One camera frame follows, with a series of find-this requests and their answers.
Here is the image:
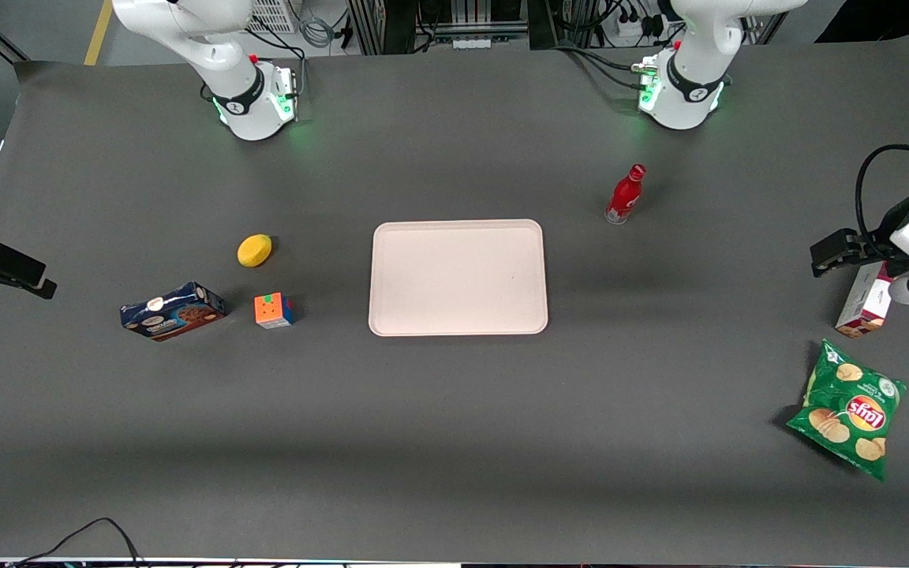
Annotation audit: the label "red cookie box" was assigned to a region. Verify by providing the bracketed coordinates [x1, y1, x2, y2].
[835, 260, 896, 338]

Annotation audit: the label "black arm base cables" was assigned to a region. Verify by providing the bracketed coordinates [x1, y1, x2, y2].
[553, 43, 649, 90]

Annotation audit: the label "grey coiled cable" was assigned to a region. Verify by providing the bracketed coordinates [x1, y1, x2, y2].
[299, 12, 339, 50]

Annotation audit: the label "orange puzzle cube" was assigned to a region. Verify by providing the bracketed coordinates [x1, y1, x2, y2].
[253, 292, 296, 330]

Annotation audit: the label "black looping cable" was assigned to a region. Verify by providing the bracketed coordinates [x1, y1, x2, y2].
[11, 517, 144, 568]

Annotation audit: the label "black metal rack frame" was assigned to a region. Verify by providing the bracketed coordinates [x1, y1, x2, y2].
[346, 0, 530, 56]

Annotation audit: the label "blue cookie box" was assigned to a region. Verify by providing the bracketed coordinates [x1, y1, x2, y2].
[119, 281, 227, 342]

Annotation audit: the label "green chips bag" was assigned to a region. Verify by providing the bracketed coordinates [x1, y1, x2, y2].
[786, 338, 908, 482]

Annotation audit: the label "pale pink plastic tray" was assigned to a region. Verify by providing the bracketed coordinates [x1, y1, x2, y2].
[368, 219, 550, 338]

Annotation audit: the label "red drink bottle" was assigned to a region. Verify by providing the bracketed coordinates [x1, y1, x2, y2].
[604, 163, 648, 226]

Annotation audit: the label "yellow lemon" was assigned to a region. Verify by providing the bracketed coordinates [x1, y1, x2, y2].
[237, 234, 273, 269]

